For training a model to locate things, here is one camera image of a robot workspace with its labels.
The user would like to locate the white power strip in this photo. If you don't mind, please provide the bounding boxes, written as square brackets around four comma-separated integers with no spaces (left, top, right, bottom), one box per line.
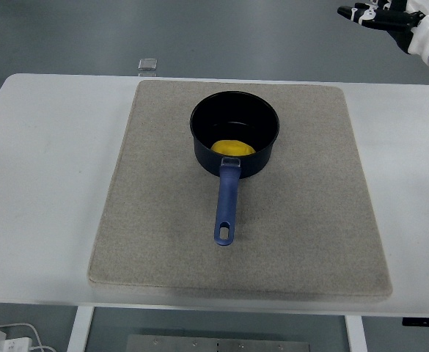
[0,328,32,352]

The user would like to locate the beige fabric mat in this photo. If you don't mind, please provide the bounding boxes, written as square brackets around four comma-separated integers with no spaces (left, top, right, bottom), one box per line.
[87,79,394,303]

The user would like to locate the yellow potato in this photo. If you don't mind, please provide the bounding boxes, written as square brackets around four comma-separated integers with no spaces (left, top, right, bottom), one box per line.
[210,139,257,157]

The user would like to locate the white table leg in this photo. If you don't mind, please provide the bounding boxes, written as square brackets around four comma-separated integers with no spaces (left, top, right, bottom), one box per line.
[345,314,368,352]
[67,305,95,352]

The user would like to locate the white cable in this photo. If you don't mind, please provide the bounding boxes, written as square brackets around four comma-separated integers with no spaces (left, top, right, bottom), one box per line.
[0,321,59,352]

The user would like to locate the grey metal plate with screws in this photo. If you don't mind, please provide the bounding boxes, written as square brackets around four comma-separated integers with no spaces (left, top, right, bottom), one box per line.
[125,334,312,352]

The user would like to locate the white-black robot hand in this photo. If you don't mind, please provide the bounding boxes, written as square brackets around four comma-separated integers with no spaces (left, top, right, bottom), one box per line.
[337,0,429,60]

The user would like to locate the black table control panel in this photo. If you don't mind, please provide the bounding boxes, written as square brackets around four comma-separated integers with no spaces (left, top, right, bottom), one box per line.
[401,317,429,328]

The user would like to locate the small metal floor plate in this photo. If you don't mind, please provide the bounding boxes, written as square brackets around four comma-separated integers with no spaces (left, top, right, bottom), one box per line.
[137,58,160,77]

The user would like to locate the blue pot with handle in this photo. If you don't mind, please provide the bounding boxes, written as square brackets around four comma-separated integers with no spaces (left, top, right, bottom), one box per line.
[189,90,282,247]

